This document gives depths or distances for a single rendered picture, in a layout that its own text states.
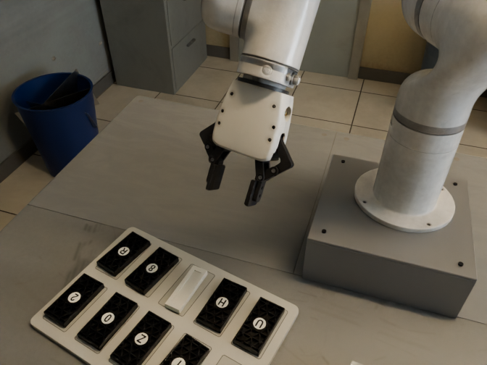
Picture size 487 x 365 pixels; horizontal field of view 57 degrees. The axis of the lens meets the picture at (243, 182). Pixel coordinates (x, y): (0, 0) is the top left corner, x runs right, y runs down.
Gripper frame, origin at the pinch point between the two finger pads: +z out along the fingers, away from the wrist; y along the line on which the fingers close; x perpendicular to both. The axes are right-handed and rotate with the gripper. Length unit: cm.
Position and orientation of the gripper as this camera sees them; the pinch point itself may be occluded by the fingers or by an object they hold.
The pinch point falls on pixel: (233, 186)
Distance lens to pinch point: 66.8
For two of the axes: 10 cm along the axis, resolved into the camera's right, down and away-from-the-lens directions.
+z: -2.8, 9.4, 1.9
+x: -4.3, 0.6, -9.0
